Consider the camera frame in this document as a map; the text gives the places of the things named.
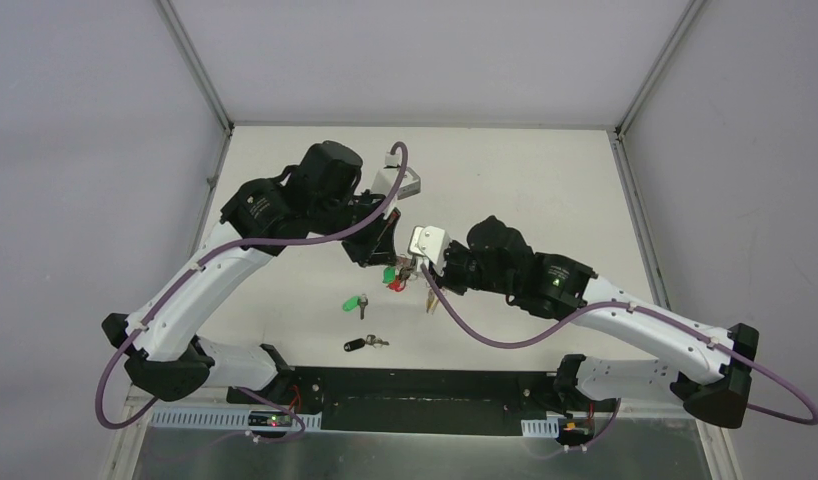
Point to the left controller board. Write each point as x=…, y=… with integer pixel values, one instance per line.
x=270, y=419

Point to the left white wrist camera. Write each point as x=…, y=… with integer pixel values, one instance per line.
x=410, y=183

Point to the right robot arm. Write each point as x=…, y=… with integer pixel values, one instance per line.
x=691, y=364

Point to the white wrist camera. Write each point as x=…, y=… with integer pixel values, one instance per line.
x=427, y=247
x=410, y=183

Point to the aluminium frame rail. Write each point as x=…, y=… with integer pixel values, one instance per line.
x=232, y=409

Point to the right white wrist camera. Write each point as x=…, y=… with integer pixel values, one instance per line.
x=427, y=247

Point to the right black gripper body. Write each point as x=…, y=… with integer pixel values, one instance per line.
x=461, y=270

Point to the controller board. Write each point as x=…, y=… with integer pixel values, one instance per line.
x=270, y=419
x=576, y=432

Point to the right controller board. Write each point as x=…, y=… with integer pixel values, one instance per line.
x=576, y=432

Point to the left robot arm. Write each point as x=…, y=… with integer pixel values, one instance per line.
x=312, y=202

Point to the green tagged key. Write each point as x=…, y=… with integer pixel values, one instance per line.
x=359, y=303

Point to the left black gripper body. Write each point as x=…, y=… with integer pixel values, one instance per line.
x=370, y=240

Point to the black tagged key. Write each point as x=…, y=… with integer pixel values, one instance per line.
x=367, y=341

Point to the large keyring with keys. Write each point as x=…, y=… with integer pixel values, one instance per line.
x=404, y=271

